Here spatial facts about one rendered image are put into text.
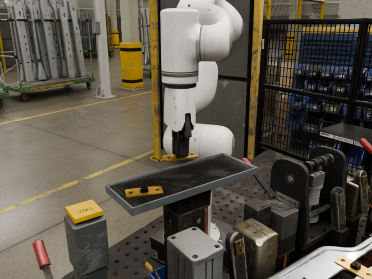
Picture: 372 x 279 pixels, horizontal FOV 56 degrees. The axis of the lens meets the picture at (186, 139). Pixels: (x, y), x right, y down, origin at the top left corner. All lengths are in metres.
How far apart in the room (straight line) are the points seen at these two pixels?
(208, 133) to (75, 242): 0.54
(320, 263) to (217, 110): 2.68
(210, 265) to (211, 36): 0.46
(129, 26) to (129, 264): 7.47
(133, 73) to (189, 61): 7.77
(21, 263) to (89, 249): 1.95
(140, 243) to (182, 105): 0.80
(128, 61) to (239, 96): 5.49
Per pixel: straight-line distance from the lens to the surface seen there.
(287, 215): 0.91
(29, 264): 2.67
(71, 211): 0.76
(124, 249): 1.42
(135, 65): 8.54
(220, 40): 0.75
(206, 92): 1.13
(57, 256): 2.68
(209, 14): 0.86
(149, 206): 0.75
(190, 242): 0.72
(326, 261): 0.92
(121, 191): 0.82
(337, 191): 1.02
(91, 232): 0.76
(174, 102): 0.77
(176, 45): 0.76
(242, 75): 3.24
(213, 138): 1.09
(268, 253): 0.83
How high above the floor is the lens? 1.52
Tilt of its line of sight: 18 degrees down
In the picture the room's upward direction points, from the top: straight up
